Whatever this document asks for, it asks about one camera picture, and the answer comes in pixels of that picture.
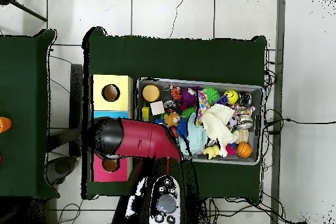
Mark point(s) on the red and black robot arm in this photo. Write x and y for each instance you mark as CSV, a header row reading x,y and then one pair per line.
x,y
142,140

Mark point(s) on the wooden box with three holes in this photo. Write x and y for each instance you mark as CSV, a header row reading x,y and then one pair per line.
x,y
123,85

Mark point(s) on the clear mesh bin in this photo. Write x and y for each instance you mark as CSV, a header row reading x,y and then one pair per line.
x,y
220,161

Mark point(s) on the brown plush toy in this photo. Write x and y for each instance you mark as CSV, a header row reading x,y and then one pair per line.
x,y
172,119

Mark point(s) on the purple spiky ball with eyes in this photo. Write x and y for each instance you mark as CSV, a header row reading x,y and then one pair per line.
x,y
188,97

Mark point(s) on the polka dot cloth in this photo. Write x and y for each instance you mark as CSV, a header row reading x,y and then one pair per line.
x,y
201,100

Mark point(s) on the mint green knitted cloth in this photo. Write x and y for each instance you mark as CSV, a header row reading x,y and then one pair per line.
x,y
195,139

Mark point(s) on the green spiky ball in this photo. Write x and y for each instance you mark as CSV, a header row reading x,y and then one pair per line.
x,y
210,94

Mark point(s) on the cream knitted cloth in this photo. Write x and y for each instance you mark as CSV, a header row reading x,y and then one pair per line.
x,y
218,121

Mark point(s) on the yellow smiley ball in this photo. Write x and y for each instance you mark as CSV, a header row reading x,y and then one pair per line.
x,y
230,97

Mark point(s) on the small orange basketball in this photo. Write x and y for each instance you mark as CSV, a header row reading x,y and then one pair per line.
x,y
244,150

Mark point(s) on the green cloth side table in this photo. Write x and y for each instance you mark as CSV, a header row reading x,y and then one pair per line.
x,y
26,87

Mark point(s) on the small orange object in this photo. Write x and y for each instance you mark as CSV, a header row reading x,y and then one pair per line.
x,y
4,125

